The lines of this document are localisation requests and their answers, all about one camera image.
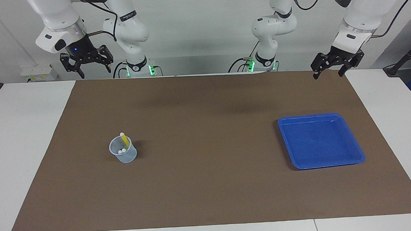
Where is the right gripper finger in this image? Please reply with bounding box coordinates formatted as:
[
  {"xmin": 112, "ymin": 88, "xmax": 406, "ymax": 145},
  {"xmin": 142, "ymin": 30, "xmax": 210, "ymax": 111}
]
[
  {"xmin": 60, "ymin": 53, "xmax": 86, "ymax": 80},
  {"xmin": 99, "ymin": 44, "xmax": 114, "ymax": 73}
]

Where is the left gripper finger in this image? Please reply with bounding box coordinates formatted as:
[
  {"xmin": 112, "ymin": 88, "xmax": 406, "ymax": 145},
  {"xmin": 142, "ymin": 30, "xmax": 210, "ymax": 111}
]
[
  {"xmin": 338, "ymin": 49, "xmax": 366, "ymax": 78},
  {"xmin": 310, "ymin": 52, "xmax": 332, "ymax": 80}
]

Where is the white power strip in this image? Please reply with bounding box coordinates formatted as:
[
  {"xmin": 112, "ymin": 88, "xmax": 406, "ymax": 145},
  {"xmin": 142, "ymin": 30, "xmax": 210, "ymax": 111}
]
[{"xmin": 20, "ymin": 64, "xmax": 59, "ymax": 83}]

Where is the black stand pole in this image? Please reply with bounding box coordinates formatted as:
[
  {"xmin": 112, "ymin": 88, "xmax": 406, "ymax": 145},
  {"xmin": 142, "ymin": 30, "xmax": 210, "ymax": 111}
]
[{"xmin": 382, "ymin": 40, "xmax": 411, "ymax": 77}]

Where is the blue plastic tray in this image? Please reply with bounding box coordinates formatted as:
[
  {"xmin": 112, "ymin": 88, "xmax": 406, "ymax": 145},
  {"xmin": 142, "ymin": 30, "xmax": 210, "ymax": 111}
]
[{"xmin": 278, "ymin": 112, "xmax": 366, "ymax": 171}]

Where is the translucent plastic cup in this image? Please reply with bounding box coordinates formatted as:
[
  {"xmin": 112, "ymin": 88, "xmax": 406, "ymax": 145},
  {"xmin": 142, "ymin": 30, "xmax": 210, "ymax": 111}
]
[{"xmin": 108, "ymin": 135, "xmax": 138, "ymax": 164}]

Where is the brown table mat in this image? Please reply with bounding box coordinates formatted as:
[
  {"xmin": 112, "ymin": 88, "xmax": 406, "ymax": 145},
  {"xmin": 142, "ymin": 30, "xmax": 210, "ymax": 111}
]
[{"xmin": 4, "ymin": 67, "xmax": 411, "ymax": 231}]

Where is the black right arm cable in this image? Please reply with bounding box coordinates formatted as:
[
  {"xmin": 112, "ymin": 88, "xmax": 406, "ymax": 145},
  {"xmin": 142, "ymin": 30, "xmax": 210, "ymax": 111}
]
[{"xmin": 80, "ymin": 0, "xmax": 118, "ymax": 43}]

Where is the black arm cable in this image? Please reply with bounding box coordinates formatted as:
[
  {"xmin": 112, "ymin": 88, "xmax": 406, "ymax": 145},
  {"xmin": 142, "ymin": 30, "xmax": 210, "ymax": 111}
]
[
  {"xmin": 289, "ymin": 0, "xmax": 411, "ymax": 42},
  {"xmin": 80, "ymin": 0, "xmax": 118, "ymax": 43}
]

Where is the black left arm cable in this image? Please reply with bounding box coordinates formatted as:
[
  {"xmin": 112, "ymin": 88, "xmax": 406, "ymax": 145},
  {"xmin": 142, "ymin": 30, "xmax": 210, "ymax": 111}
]
[{"xmin": 289, "ymin": 0, "xmax": 411, "ymax": 42}]

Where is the thin black base cable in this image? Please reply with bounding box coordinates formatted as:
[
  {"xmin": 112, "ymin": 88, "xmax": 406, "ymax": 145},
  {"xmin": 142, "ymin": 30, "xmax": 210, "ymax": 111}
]
[{"xmin": 247, "ymin": 40, "xmax": 260, "ymax": 60}]

